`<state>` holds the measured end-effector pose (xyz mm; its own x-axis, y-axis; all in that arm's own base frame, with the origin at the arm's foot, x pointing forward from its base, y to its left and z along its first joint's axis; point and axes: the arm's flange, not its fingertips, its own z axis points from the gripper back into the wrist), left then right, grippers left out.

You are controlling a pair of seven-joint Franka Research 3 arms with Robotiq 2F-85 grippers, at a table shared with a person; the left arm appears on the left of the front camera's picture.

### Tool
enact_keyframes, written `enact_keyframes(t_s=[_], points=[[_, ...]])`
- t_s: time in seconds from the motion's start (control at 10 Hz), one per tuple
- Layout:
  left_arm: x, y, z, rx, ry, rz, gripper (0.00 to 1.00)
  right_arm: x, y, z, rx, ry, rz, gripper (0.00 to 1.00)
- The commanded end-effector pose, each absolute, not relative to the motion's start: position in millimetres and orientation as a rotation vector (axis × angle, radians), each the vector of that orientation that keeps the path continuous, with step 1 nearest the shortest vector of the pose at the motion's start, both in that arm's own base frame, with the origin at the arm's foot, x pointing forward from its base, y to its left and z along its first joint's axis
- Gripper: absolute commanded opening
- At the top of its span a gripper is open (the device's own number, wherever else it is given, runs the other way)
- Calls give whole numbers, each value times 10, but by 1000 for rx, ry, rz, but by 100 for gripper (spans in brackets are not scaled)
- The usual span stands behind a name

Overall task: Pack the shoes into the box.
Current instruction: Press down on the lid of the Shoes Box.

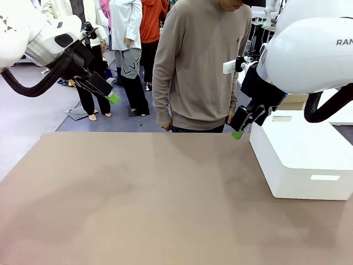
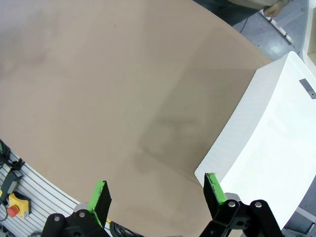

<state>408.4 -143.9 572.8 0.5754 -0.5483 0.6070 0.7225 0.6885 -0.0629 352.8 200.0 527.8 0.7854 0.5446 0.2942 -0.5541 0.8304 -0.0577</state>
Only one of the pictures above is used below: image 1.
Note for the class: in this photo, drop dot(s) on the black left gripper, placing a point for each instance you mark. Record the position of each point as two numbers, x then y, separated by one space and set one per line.
78 60

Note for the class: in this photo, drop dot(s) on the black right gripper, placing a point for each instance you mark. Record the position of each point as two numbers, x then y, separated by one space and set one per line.
260 91

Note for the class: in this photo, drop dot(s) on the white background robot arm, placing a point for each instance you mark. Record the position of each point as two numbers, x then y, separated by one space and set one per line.
268 12

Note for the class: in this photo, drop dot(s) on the person's right forearm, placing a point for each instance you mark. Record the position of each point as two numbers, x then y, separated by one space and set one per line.
161 105

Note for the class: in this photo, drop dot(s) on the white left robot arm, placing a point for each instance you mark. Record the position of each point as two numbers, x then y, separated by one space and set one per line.
41 41

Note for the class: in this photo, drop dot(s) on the person's left forearm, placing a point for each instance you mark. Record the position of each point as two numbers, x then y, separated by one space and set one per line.
234 96

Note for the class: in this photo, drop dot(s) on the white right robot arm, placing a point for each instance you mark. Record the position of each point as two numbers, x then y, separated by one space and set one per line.
303 55

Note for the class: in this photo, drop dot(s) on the person's left hand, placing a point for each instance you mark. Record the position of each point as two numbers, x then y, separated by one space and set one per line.
228 118

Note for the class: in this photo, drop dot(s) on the person's right hand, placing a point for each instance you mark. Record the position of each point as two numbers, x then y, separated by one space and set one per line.
166 125

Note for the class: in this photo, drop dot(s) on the grey white clothes pile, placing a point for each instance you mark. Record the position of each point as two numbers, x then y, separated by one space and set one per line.
112 81

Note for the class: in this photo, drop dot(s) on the mannequin cream jacket black trousers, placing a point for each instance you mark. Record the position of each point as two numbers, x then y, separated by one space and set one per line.
86 106

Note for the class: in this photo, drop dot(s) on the blue yellow clothes pile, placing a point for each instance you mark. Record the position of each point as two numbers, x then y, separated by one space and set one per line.
66 83

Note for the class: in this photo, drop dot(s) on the mannequin white shirt grey shorts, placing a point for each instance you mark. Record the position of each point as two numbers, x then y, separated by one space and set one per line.
124 25

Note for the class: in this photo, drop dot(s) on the pink garment mannequin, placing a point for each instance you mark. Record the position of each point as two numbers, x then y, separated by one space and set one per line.
104 11

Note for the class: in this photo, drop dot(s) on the person in beige sweater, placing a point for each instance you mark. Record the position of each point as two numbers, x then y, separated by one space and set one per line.
198 55

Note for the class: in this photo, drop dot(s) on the mannequin orange hoodie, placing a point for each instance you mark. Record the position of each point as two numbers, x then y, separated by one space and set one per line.
150 22

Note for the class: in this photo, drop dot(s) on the grey mannequin base plate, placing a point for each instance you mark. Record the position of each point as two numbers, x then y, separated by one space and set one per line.
75 113

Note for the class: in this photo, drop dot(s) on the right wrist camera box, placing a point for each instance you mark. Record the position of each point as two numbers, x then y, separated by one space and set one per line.
229 67

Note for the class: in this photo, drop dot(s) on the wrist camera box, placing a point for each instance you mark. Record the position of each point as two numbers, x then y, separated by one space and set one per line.
229 67
89 29

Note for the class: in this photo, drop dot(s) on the white robot mount block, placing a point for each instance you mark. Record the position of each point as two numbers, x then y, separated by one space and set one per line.
298 154

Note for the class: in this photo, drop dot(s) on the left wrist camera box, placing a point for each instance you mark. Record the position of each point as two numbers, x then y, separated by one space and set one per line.
89 29

